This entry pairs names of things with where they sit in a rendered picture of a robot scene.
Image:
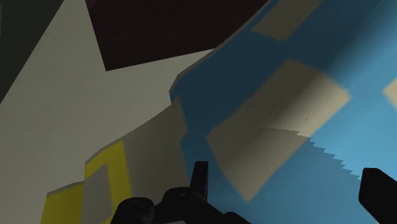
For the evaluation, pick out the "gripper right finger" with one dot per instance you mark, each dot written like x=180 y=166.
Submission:
x=380 y=195

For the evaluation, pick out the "yellow grey patterned cushion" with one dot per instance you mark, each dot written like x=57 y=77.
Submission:
x=118 y=173

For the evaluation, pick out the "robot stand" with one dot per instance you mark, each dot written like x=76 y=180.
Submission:
x=167 y=31

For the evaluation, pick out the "blue bed with beige patches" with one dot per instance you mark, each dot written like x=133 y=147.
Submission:
x=248 y=74

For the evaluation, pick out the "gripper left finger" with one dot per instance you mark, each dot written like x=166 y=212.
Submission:
x=198 y=180

